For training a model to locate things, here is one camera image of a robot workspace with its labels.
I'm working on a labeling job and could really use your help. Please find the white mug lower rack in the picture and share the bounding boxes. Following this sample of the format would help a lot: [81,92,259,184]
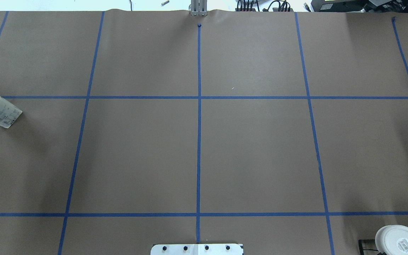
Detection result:
[374,225,408,255]

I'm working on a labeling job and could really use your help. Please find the aluminium frame post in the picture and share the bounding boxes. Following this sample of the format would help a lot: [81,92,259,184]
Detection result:
[189,0,208,17]

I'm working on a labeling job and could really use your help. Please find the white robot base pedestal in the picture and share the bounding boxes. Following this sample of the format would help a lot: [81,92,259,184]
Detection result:
[150,243,244,255]

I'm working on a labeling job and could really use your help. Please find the black wire mug rack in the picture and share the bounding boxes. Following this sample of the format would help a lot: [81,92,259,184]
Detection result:
[358,239,384,255]

